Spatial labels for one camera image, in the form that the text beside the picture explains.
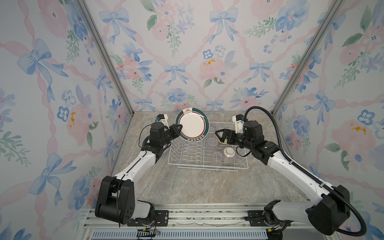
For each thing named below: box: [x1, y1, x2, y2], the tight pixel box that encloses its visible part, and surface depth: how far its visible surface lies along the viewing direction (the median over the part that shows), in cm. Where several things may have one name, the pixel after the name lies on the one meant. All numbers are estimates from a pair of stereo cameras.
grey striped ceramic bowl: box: [222, 147, 236, 164], surface depth 91 cm
